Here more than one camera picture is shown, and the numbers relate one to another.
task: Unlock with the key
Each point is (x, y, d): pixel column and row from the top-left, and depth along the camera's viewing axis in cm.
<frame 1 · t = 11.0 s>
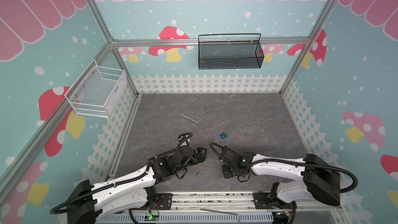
left hand: (200, 155, 78), fingers open
right hand: (223, 172, 83), fingers closed
long silver wrench: (182, 115, 108), point 2 cm above the table
short silver wrench: (205, 122, 105), on the table
blue padlock: (223, 135, 98), on the table
small key near brass padlock: (197, 173, 85), on the table

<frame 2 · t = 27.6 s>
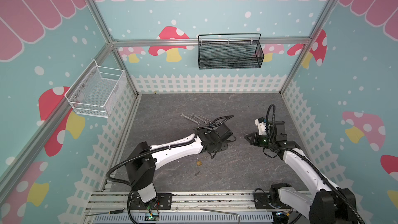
left hand: (223, 148, 80), fingers open
right hand: (245, 136, 83), fingers closed
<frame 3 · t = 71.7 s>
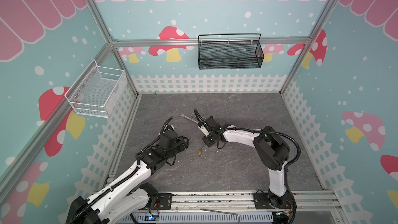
left hand: (186, 143, 80), fingers open
right hand: (206, 138, 95), fingers closed
brass padlock: (199, 152, 93), on the table
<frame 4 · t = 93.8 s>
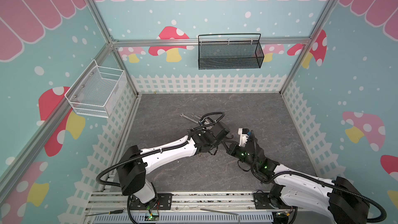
left hand: (223, 138, 79), fingers open
right hand: (220, 141, 77), fingers closed
